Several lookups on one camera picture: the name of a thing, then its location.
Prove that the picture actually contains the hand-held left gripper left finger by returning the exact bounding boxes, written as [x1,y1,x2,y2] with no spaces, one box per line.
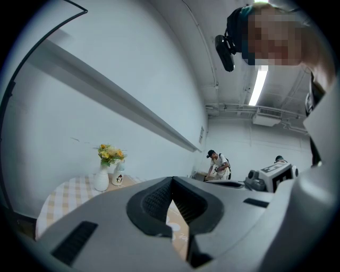
[36,176,196,272]

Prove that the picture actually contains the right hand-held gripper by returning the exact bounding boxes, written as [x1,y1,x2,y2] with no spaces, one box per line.
[206,162,300,193]

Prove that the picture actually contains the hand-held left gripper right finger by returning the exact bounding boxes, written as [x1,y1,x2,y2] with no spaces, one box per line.
[172,176,287,272]

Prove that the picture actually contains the round table with checkered cloth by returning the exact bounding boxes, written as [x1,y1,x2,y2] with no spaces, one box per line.
[35,173,190,262]

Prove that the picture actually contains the white ceramic vase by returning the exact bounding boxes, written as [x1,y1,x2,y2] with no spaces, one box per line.
[93,164,110,192]

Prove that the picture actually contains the white monkey-print cup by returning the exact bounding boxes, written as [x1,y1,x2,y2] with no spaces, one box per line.
[111,169,125,186]

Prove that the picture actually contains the yellow flower bouquet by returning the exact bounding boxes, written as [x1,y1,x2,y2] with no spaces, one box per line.
[95,143,127,168]

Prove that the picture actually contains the white air conditioner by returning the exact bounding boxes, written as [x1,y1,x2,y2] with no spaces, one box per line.
[252,107,282,127]

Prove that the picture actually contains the white ceiling pipes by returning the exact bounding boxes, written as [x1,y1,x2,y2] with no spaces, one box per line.
[206,102,310,133]

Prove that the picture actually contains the person's black clothing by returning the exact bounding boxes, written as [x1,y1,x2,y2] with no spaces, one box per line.
[304,71,327,167]

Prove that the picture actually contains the ceiling light panel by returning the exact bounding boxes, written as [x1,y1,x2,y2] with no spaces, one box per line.
[248,65,269,106]

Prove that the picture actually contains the person's head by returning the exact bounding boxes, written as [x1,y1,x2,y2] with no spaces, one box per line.
[246,2,335,88]

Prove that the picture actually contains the whiteboard on black stand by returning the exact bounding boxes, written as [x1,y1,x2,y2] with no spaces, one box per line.
[0,0,88,213]

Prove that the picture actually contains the white wall ledge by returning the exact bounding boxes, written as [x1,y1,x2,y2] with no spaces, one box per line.
[26,29,202,154]

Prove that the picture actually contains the black head camera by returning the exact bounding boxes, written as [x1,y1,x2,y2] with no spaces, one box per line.
[214,34,236,73]

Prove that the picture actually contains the dark head strap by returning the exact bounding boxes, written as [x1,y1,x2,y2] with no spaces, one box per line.
[226,5,256,63]

